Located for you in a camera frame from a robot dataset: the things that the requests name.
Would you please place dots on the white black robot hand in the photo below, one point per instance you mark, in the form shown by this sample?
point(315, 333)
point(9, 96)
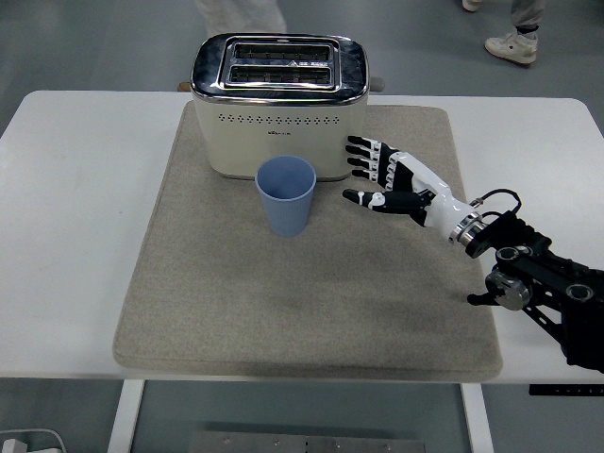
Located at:
point(439, 203)

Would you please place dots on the cream and chrome toaster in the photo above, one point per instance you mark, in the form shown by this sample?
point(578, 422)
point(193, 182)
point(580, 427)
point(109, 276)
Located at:
point(283, 141)

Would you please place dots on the person with white shoes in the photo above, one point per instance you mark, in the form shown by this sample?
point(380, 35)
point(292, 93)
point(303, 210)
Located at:
point(514, 47)

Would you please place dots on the black table control panel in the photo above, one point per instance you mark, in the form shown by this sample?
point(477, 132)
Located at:
point(566, 390)

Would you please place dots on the blue ribbed plastic cup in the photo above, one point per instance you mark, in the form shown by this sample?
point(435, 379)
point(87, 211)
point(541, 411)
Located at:
point(285, 214)

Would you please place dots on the beige fabric table mat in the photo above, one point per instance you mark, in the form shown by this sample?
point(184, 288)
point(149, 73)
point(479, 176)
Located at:
point(283, 292)

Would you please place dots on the grey metal plate with screws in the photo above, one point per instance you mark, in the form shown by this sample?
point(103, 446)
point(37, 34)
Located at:
point(307, 443)

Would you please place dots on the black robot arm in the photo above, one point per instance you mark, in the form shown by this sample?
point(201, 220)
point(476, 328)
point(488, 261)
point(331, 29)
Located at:
point(542, 264)

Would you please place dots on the white table leg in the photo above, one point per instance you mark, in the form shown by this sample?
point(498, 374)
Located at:
point(125, 415)
point(477, 420)

